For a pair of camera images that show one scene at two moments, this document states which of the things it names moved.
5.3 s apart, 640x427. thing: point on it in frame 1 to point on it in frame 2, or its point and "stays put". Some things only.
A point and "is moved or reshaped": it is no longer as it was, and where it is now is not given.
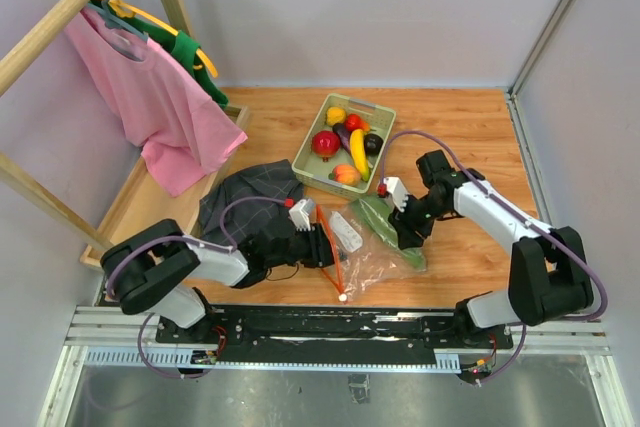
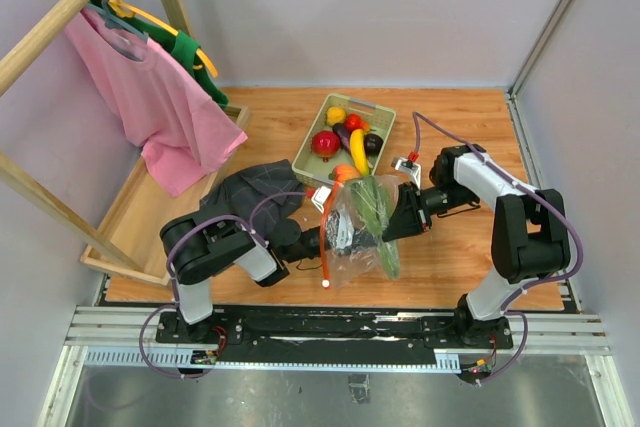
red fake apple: x=325 y=144 stays put
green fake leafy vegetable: x=377 y=213 is moved or reshaped
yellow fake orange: x=335 y=115 stays put
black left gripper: x=321 y=251 to x=359 y=240
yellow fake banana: x=357 y=142 stays put
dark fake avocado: x=372 y=143 stays put
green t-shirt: x=182 y=46 stays put
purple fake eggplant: x=344 y=135 stays put
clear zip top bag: x=364 y=235 is moved or reshaped
